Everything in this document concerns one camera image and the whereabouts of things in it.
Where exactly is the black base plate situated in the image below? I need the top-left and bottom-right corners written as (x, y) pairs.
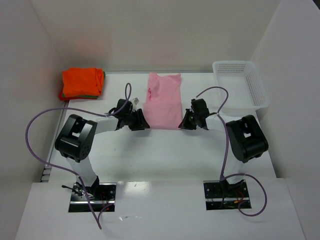
top-left (203, 180), bottom-right (252, 211)
top-left (68, 182), bottom-right (117, 213)

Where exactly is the white perforated plastic basket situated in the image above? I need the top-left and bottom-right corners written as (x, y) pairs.
top-left (212, 60), bottom-right (270, 117)

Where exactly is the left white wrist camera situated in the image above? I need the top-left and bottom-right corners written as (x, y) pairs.
top-left (130, 97), bottom-right (140, 109)

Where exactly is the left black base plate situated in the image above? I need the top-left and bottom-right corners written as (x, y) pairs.
top-left (68, 182), bottom-right (117, 213)

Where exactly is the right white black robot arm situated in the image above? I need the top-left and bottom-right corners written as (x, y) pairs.
top-left (178, 98), bottom-right (269, 196)

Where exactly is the orange folded t shirt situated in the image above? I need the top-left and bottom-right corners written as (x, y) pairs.
top-left (58, 67), bottom-right (105, 101)

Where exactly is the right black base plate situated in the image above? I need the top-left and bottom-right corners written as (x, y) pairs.
top-left (203, 180), bottom-right (252, 211)

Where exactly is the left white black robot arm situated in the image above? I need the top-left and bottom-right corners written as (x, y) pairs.
top-left (54, 98), bottom-right (150, 200)

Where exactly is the aluminium table edge rail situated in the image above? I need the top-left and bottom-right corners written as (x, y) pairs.
top-left (40, 109), bottom-right (65, 183)

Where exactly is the pink t shirt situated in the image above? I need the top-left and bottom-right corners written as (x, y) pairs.
top-left (143, 72), bottom-right (182, 130)

